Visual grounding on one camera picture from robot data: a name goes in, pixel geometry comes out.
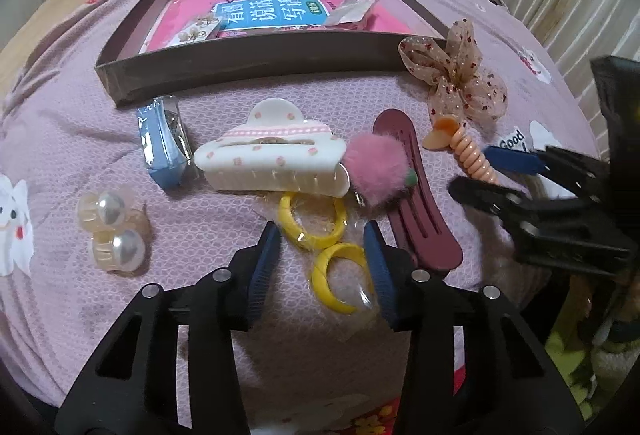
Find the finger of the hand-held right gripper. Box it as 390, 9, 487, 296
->
448, 176, 593, 236
484, 145, 611, 203

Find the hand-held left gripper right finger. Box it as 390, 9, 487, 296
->
362, 220, 586, 435

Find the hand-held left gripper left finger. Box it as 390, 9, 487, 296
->
54, 221, 282, 435

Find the orange spiral hair tie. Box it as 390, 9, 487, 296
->
422, 115, 504, 186

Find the yellow hoop earring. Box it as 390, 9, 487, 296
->
277, 192, 348, 251
311, 242, 374, 315

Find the maroon hair clip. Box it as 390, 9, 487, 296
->
372, 109, 464, 272

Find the beige mesh hair bow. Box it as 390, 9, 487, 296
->
398, 19, 509, 124

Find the pink pompom hair clip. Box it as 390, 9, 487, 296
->
345, 133, 419, 210

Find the white claw hair clip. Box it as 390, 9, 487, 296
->
193, 98, 352, 206

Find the pearl hair clip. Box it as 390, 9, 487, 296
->
91, 229, 147, 274
76, 190, 132, 233

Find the blue foil packet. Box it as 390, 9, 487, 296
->
136, 96, 201, 190

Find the brown cardboard box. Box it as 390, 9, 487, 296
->
95, 0, 451, 108

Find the green cloth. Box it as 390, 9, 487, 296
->
545, 310, 640, 411

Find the purple quilt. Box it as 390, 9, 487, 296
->
0, 0, 608, 435

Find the clear plastic packet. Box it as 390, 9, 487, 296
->
327, 0, 379, 28

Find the clear flower earring packet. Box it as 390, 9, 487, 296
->
165, 15, 222, 48

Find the pink book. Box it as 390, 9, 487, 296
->
140, 0, 386, 54

